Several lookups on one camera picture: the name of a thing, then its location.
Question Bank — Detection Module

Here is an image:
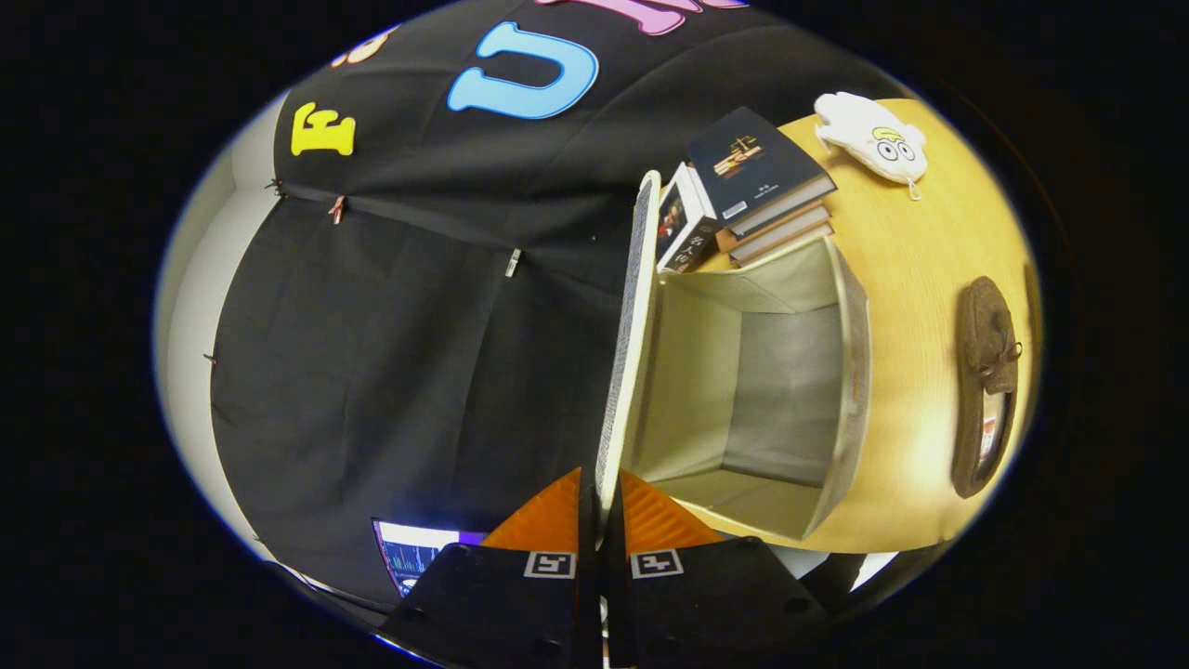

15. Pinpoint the dark blue book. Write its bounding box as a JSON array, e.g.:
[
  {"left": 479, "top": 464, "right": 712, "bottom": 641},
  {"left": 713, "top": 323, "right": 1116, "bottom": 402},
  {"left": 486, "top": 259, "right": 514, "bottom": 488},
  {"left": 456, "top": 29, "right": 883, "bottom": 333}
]
[{"left": 687, "top": 106, "right": 837, "bottom": 238}]

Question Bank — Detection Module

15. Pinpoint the brown book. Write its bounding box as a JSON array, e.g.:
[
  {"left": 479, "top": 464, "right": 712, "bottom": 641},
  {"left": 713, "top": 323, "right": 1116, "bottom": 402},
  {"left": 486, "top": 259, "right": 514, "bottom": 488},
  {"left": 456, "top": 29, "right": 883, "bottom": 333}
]
[
  {"left": 715, "top": 200, "right": 832, "bottom": 252},
  {"left": 729, "top": 221, "right": 835, "bottom": 269}
]

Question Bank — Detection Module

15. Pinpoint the white plush toy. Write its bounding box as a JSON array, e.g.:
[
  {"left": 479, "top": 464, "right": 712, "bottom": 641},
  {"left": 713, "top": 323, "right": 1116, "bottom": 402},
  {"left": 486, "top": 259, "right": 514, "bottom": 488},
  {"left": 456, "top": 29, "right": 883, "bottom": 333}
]
[{"left": 814, "top": 91, "right": 928, "bottom": 201}]

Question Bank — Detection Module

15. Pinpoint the monitor screen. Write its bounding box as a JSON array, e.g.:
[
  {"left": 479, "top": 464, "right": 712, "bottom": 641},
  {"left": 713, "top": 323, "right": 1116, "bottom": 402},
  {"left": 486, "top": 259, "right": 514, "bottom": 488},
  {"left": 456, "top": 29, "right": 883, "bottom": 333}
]
[{"left": 373, "top": 518, "right": 489, "bottom": 596}]

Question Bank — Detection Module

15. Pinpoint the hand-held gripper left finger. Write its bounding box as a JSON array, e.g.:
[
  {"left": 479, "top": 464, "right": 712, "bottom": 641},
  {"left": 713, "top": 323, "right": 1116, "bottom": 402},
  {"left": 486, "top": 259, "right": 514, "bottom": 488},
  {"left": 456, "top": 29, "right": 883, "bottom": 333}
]
[{"left": 376, "top": 467, "right": 600, "bottom": 669}]

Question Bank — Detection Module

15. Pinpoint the grey fabric storage box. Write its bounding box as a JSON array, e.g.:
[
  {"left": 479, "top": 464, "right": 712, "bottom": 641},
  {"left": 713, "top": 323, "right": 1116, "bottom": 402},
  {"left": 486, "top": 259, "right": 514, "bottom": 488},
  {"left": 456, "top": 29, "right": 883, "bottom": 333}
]
[{"left": 594, "top": 170, "right": 872, "bottom": 542}]

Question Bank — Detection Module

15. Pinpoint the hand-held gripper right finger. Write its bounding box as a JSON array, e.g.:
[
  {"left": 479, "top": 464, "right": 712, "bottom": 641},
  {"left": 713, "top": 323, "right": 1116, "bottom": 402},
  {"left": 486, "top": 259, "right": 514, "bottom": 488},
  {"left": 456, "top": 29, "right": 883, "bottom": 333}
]
[{"left": 604, "top": 469, "right": 828, "bottom": 669}]

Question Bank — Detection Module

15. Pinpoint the brown fuzzy shoe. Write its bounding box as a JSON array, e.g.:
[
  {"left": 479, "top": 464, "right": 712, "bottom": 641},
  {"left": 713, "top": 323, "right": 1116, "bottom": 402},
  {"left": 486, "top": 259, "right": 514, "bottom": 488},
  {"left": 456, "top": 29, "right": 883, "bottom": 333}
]
[{"left": 950, "top": 276, "right": 1023, "bottom": 499}]

